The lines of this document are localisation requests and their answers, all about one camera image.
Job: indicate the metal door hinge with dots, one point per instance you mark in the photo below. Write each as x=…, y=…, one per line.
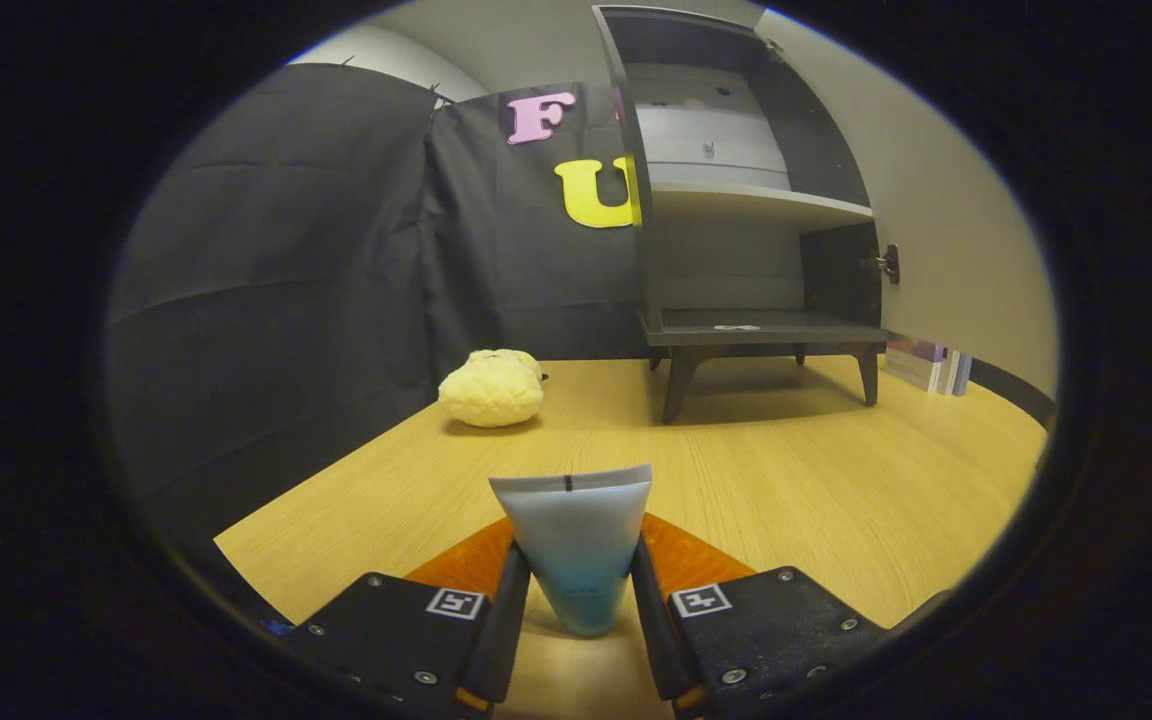
x=773, y=48
x=884, y=264

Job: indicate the white cover book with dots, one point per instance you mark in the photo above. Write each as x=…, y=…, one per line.
x=951, y=372

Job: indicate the yellow plush toy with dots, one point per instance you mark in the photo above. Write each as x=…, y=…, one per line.
x=491, y=392

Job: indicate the grey cabinet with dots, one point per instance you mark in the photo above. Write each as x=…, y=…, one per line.
x=736, y=270

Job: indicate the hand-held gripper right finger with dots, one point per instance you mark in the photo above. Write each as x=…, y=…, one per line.
x=766, y=640

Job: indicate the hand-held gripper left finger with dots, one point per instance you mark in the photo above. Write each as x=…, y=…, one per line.
x=406, y=640

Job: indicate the black backdrop cloth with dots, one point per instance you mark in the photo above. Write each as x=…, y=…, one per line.
x=286, y=300

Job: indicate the blue translucent tube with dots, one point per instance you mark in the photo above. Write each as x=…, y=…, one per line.
x=576, y=540

